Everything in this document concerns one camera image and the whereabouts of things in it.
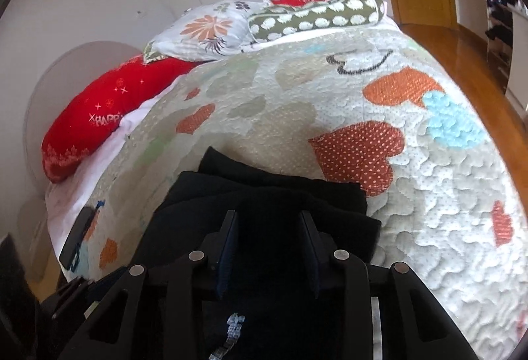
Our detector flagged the long red pillow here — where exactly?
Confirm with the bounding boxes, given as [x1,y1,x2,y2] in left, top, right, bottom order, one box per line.
[41,0,339,184]

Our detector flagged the black phone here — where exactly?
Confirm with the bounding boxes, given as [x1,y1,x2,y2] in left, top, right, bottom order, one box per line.
[60,207,95,267]

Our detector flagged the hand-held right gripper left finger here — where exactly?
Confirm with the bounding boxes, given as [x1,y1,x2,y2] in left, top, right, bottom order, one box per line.
[58,209,240,360]

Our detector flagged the green bolster pillow white pattern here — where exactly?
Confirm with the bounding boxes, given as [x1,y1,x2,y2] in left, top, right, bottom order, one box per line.
[247,0,386,44]

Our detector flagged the black pants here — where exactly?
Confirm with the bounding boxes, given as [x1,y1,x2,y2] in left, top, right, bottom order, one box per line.
[136,146,382,360]

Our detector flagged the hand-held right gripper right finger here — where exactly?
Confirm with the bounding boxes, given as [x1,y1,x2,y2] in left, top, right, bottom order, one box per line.
[298,210,475,360]

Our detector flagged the patchwork heart quilt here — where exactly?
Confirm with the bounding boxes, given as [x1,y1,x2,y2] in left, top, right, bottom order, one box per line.
[45,24,528,360]

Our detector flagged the shelf with clothes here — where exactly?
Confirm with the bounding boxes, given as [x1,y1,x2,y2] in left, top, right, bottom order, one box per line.
[476,0,528,113]

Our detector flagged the white floral pillow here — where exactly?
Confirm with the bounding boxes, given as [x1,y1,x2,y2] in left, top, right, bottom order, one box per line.
[142,0,273,64]

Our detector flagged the beige bed headboard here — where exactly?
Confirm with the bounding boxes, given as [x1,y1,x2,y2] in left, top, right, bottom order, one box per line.
[18,42,139,282]

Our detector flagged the white bed sheet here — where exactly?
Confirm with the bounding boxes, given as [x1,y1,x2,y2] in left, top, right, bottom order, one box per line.
[45,96,174,245]

